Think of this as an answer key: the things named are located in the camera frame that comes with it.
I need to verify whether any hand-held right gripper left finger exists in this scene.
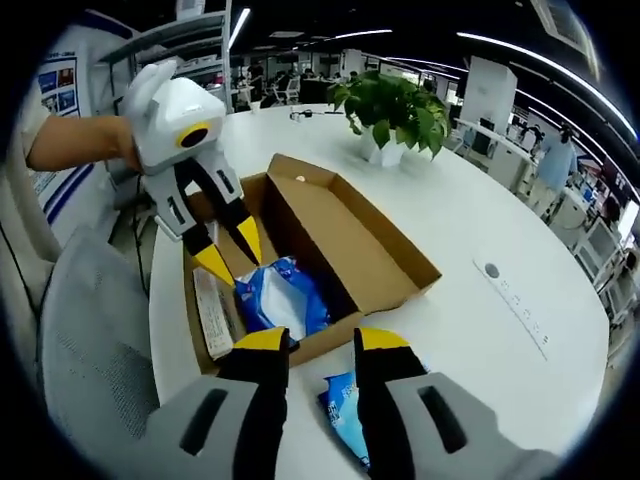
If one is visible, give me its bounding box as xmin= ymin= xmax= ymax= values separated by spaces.
xmin=144 ymin=327 xmax=292 ymax=480

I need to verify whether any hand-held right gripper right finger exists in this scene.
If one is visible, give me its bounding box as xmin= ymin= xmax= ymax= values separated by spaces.
xmin=353 ymin=327 xmax=562 ymax=480

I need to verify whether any blue wet wipes pack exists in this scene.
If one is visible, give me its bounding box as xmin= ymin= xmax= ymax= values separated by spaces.
xmin=318 ymin=352 xmax=432 ymax=471

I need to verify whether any small white carton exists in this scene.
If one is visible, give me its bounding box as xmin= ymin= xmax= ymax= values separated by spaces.
xmin=192 ymin=268 xmax=236 ymax=361

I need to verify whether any dark blue tissue pack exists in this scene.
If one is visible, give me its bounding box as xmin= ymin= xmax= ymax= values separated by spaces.
xmin=233 ymin=255 xmax=332 ymax=346

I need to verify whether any brown cardboard shoe box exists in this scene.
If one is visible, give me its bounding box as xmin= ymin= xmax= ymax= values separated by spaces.
xmin=182 ymin=153 xmax=444 ymax=376

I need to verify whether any grey metal shelf rack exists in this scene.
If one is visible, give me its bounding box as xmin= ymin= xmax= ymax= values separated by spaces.
xmin=97 ymin=9 xmax=234 ymax=116

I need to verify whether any person's beige shirt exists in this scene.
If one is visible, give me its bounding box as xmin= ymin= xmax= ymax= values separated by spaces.
xmin=0 ymin=99 xmax=66 ymax=311

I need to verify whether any grey mesh chair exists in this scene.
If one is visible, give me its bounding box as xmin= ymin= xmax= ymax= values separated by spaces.
xmin=39 ymin=224 xmax=161 ymax=451

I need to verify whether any white table socket strip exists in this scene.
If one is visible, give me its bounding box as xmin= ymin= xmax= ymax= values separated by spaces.
xmin=472 ymin=257 xmax=551 ymax=361

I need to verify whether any green potted plant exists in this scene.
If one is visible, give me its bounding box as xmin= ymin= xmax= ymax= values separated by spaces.
xmin=327 ymin=69 xmax=451 ymax=169

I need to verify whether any ceiling air conditioner vent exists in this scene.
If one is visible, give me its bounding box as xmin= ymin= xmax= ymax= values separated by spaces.
xmin=529 ymin=0 xmax=601 ymax=56

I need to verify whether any blue white wall poster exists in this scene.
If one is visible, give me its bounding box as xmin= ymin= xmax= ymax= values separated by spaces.
xmin=29 ymin=49 xmax=96 ymax=226

